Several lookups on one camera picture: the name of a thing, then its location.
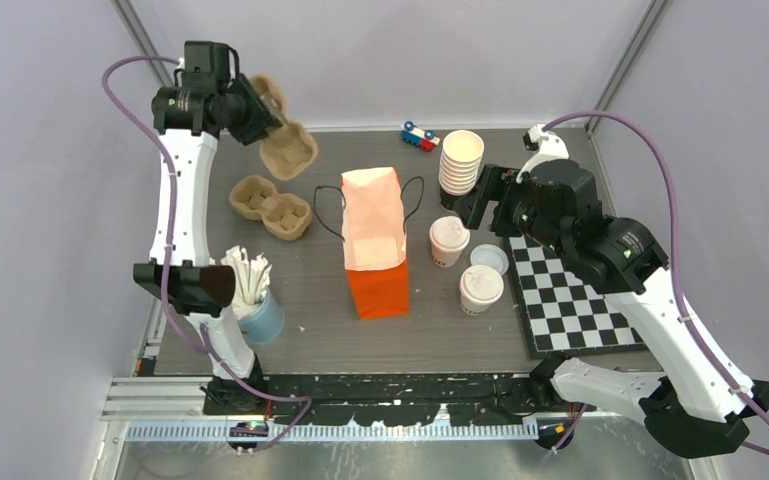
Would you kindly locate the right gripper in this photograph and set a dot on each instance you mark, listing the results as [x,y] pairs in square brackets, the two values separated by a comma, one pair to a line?
[497,183]

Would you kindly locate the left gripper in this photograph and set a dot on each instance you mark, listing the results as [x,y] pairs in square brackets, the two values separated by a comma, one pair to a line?
[263,117]

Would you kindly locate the white plastic cup lid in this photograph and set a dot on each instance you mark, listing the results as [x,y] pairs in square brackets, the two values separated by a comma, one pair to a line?
[449,233]

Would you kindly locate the white paper coffee cup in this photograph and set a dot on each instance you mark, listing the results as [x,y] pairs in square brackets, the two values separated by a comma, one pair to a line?
[444,256]

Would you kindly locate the orange paper bag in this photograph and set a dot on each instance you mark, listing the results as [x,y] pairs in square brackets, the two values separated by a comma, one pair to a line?
[374,239]

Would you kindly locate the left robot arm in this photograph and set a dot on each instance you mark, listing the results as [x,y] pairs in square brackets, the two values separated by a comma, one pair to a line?
[210,96]

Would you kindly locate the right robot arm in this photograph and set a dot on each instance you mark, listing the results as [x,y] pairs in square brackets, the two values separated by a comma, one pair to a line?
[698,404]

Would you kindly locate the stack of white paper cups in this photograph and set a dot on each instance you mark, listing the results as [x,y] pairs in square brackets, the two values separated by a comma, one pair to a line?
[459,165]

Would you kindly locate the red blue toy car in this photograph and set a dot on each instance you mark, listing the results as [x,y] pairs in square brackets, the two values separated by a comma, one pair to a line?
[426,140]

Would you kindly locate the cardboard cup carrier tray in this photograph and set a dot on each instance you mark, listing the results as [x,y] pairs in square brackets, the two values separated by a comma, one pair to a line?
[284,215]

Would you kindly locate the black white checkerboard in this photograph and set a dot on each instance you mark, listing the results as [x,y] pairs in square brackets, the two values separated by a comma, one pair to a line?
[558,312]

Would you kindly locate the crumpled white paper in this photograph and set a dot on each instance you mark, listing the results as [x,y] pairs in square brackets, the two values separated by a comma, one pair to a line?
[252,280]

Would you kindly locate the blue plastic cup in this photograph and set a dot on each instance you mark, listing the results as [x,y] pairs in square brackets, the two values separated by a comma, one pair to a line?
[265,323]

